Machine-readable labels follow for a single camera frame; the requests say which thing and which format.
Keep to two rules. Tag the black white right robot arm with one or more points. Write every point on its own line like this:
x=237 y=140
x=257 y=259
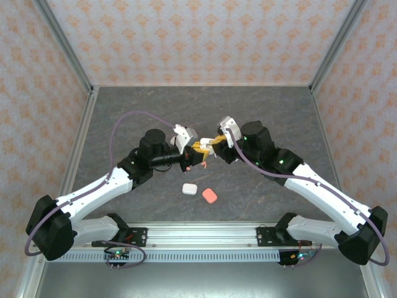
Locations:
x=325 y=195

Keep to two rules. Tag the pink earbud charging case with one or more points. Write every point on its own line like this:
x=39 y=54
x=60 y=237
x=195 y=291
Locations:
x=209 y=195

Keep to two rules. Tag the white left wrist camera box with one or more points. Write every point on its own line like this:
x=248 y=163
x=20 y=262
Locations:
x=184 y=135

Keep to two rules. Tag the aluminium frame corner post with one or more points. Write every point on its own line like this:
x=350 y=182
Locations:
x=336 y=46
x=65 y=46

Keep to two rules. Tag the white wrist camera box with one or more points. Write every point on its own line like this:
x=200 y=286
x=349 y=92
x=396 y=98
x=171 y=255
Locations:
x=184 y=135
x=231 y=130

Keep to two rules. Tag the aluminium table side rail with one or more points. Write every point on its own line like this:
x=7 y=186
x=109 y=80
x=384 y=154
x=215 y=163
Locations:
x=321 y=118
x=85 y=118

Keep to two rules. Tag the grey metal panel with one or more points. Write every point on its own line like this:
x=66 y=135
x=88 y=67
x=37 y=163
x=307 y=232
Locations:
x=198 y=282

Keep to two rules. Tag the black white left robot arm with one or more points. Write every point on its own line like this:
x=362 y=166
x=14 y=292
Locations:
x=93 y=192

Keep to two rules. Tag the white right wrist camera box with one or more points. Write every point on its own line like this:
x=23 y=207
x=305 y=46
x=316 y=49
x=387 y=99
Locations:
x=231 y=130

